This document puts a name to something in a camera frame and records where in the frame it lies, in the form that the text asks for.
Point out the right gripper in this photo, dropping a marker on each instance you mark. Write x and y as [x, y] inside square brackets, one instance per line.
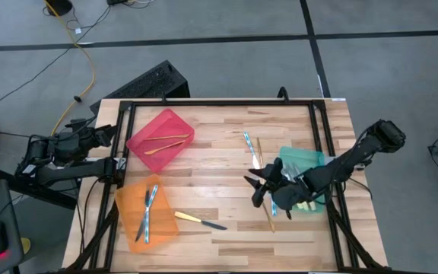
[295, 190]

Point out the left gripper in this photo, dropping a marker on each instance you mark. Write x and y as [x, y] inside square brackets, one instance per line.
[86, 137]

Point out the slim gold utensil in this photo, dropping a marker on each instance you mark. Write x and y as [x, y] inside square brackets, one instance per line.
[165, 137]
[259, 150]

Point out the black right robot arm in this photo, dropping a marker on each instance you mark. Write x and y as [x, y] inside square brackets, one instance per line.
[352, 158]

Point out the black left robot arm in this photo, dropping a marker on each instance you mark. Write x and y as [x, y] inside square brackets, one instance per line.
[70, 173]

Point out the teal plastic tray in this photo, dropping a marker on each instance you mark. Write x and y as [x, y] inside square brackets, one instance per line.
[306, 158]

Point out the wooden utensils in red tray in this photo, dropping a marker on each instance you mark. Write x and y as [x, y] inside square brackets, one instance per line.
[162, 147]

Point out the pink plastic tray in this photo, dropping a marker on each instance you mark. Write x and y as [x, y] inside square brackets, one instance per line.
[165, 125]

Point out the orange plastic tray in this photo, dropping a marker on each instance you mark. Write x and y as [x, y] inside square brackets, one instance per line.
[127, 213]

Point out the white label sticker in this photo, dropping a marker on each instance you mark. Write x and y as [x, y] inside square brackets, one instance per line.
[339, 99]

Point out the yellow round object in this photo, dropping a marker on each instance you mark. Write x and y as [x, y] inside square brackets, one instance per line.
[26, 245]

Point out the black round floor base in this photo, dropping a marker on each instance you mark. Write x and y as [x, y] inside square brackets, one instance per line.
[59, 7]

